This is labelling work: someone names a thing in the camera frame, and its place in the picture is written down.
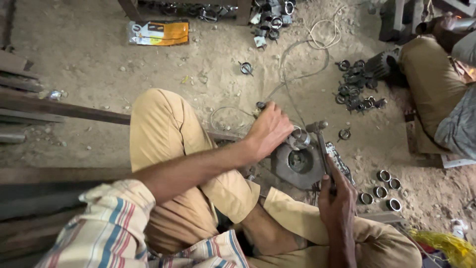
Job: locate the person's striped shirt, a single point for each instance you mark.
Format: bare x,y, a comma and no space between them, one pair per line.
119,234

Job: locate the person's left hand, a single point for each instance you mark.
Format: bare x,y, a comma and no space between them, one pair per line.
268,131

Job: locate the patterned metal plate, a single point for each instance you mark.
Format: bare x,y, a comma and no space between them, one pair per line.
339,160

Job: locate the orange and white packet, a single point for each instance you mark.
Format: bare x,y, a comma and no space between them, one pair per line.
158,32

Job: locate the pile of dark metal clamps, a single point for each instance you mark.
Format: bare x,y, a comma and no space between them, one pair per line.
355,86

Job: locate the octagonal steel anvil block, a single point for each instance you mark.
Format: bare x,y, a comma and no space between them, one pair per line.
298,163

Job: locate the black toothed gear cylinder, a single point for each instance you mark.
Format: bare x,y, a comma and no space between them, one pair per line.
380,65

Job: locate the heap of shiny metal clamps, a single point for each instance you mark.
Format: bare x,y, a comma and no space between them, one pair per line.
270,20

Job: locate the white paper scrap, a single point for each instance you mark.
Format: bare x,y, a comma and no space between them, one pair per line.
459,225

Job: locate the crumpled foil wrapper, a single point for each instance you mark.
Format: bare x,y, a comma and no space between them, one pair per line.
55,95

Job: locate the stack of wooden planks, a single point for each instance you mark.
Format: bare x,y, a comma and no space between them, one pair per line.
41,149

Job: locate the yellow plastic bag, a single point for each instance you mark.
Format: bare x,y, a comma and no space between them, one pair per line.
446,246

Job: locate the wooden block seat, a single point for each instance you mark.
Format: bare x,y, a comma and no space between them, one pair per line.
424,143

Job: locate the small dark metal tool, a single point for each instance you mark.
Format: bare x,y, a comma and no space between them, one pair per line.
260,106

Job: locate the metal hammer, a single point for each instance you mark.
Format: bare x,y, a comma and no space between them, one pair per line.
322,149

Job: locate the person's tan trousers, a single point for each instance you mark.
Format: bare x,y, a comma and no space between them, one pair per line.
174,156

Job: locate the single metal clamp with bolt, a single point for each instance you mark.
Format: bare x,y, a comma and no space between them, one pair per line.
246,68
344,134

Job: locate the person's right hand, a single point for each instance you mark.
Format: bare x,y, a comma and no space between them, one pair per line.
337,203

